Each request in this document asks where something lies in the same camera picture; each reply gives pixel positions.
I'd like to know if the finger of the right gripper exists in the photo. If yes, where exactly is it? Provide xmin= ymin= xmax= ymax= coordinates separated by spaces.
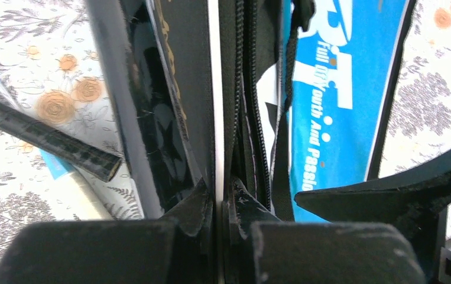
xmin=293 ymin=135 xmax=451 ymax=244

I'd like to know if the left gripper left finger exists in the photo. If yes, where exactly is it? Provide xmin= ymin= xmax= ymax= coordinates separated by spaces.
xmin=161 ymin=179 xmax=215 ymax=283

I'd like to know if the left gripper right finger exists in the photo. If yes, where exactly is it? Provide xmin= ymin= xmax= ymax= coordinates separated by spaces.
xmin=225 ymin=176 xmax=279 ymax=283

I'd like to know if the black sport racket bag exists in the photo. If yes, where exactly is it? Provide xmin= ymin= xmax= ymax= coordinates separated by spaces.
xmin=147 ymin=1 xmax=294 ymax=221

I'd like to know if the black shuttlecock tube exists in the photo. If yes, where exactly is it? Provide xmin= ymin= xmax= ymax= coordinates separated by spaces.
xmin=86 ymin=0 xmax=201 ymax=219

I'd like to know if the white racket black grip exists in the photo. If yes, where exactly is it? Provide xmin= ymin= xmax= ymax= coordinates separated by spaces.
xmin=0 ymin=102 xmax=122 ymax=182

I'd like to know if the blue racket white grip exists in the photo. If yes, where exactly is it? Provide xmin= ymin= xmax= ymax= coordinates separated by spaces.
xmin=0 ymin=79 xmax=114 ymax=221

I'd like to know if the blue racket bag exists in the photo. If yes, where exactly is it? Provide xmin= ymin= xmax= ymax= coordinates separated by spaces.
xmin=283 ymin=1 xmax=415 ymax=197

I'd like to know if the floral table mat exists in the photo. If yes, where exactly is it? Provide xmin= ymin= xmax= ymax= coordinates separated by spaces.
xmin=0 ymin=1 xmax=451 ymax=258

